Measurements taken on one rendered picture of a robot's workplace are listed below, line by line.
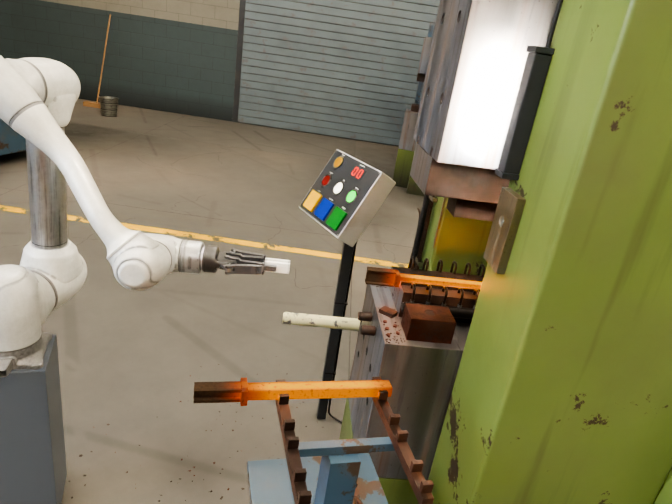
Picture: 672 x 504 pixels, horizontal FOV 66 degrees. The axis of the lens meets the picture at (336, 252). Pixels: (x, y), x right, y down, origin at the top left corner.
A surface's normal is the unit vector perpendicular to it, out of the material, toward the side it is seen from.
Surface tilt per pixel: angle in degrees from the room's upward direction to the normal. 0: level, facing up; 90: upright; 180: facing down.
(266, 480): 0
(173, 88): 90
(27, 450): 90
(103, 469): 0
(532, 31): 90
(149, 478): 0
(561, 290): 90
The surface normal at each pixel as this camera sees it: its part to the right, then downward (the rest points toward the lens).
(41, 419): 0.30, 0.40
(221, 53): -0.04, 0.37
